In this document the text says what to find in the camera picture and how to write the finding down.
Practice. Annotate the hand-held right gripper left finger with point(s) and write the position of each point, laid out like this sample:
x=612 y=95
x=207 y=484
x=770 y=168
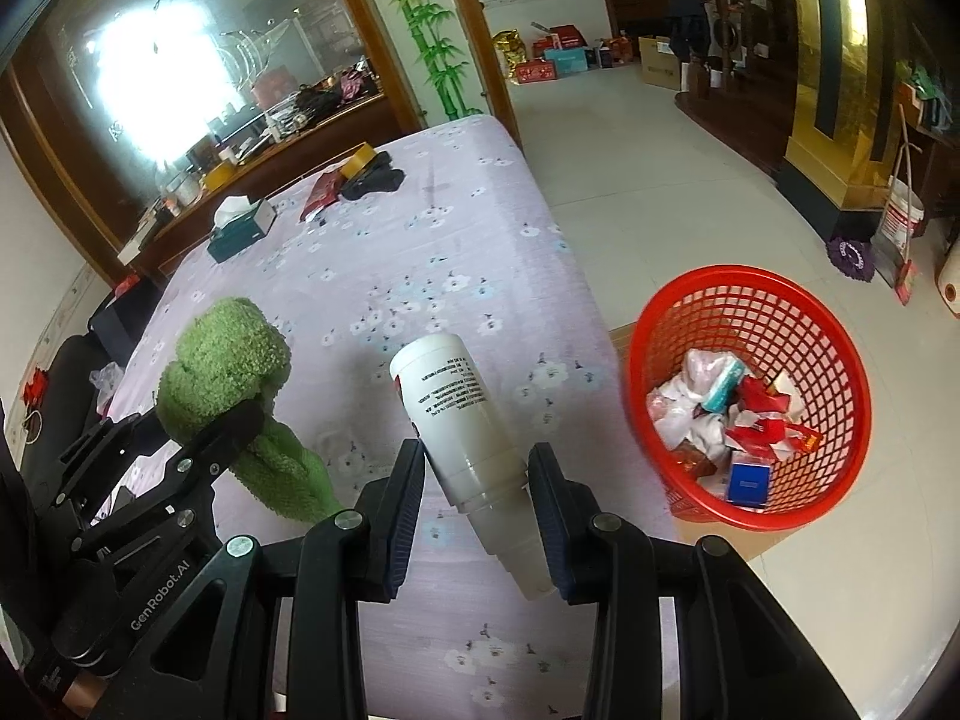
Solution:
x=401 y=525

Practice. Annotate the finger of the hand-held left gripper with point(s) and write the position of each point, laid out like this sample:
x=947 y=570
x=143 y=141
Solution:
x=105 y=450
x=217 y=446

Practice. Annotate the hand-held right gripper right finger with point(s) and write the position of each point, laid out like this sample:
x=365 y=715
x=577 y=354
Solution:
x=555 y=532

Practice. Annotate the green fluffy towel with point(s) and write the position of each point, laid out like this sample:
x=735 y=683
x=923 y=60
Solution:
x=225 y=360

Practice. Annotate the white plastic bottle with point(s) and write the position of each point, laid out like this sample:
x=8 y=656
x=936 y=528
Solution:
x=457 y=420

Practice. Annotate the red plastic mesh basket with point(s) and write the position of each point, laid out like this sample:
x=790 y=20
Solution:
x=829 y=330

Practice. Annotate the clear plastic bag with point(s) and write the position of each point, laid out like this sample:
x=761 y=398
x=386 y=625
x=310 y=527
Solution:
x=106 y=379

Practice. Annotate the black chair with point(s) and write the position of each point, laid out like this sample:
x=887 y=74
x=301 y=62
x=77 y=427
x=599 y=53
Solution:
x=112 y=330

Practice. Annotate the brown printed wrapper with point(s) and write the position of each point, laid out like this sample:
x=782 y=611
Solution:
x=694 y=461

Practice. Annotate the red bag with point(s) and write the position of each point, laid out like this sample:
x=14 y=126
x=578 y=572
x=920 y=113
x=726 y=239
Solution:
x=126 y=283

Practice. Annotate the white plastic bag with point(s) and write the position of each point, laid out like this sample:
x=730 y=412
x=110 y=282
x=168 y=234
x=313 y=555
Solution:
x=686 y=412

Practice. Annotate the flat cardboard sheet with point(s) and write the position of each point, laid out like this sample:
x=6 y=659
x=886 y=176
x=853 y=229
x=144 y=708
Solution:
x=750 y=549

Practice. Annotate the blue and white box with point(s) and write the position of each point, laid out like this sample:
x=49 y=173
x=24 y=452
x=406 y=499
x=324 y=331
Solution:
x=748 y=484

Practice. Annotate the teal tissue box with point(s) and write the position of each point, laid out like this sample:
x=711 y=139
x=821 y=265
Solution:
x=240 y=236

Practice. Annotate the teal printed packet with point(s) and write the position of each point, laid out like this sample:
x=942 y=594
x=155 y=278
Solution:
x=724 y=386

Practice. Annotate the small red carton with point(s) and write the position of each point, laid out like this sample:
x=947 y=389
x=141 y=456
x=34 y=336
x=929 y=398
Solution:
x=765 y=439

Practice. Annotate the red and yellow box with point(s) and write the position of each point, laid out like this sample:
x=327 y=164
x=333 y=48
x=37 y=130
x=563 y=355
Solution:
x=769 y=397

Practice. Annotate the metal pot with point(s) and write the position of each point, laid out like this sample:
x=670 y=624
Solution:
x=182 y=189

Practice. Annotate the purple floral tablecloth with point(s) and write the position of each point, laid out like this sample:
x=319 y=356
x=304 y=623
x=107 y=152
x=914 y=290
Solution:
x=420 y=255

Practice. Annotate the yellow round tin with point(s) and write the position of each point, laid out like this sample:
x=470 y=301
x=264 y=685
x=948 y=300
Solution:
x=219 y=175

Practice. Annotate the dark red packet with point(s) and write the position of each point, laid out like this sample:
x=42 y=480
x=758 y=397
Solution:
x=321 y=195

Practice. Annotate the wooden sideboard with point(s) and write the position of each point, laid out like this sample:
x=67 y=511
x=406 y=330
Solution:
x=300 y=157

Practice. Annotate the black pouch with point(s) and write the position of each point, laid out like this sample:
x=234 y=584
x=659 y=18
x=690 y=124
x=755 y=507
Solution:
x=379 y=180

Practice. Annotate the yellow tape roll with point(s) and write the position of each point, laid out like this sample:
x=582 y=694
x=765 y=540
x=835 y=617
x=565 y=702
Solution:
x=358 y=163

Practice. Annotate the purple round mat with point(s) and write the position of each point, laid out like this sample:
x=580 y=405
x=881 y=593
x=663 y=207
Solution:
x=851 y=259

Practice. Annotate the red broom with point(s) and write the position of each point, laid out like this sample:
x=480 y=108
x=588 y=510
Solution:
x=907 y=281

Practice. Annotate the white roll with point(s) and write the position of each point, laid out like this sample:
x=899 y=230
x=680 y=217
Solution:
x=951 y=285

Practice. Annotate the white plastic bucket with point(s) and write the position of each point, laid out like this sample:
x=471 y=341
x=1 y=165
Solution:
x=900 y=217

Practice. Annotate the teal gift box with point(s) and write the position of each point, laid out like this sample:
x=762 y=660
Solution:
x=568 y=62

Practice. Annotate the gold foil bag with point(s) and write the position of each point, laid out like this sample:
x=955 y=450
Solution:
x=510 y=56

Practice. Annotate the cardboard box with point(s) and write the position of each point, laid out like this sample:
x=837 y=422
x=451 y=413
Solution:
x=660 y=64

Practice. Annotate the red gift box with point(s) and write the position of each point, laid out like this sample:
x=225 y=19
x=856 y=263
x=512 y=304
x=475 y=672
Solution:
x=568 y=37

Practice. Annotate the dark jacket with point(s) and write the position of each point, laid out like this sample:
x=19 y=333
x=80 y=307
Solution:
x=690 y=26

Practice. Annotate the gold and black pillar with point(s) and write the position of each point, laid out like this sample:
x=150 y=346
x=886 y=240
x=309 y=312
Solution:
x=840 y=90

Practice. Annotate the wooden stair railing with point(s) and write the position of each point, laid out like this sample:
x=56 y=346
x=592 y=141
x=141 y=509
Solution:
x=742 y=30

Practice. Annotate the wooden side cabinet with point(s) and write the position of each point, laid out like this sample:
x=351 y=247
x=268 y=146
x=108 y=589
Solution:
x=930 y=127

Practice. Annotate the large wall mirror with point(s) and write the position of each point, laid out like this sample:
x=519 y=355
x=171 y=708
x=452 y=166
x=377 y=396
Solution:
x=225 y=52

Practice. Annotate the green bamboo wall decal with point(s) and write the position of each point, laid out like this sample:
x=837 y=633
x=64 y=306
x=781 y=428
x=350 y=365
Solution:
x=435 y=30

